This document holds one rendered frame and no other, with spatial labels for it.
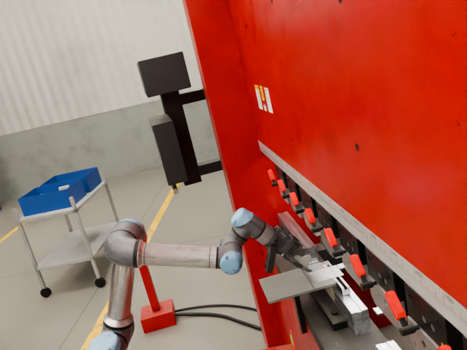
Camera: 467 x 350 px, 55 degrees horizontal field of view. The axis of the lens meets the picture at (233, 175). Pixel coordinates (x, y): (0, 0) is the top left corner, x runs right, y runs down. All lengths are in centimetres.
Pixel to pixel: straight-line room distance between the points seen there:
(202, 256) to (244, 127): 108
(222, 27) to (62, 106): 708
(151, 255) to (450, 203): 102
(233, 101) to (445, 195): 174
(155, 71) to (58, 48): 672
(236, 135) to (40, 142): 743
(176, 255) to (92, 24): 765
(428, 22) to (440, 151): 20
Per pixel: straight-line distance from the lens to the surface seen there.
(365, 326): 168
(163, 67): 252
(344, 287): 173
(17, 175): 1001
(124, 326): 185
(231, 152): 244
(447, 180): 78
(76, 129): 925
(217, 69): 239
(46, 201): 457
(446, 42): 71
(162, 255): 153
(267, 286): 179
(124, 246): 155
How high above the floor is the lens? 190
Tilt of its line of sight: 16 degrees down
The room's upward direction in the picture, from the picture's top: 13 degrees counter-clockwise
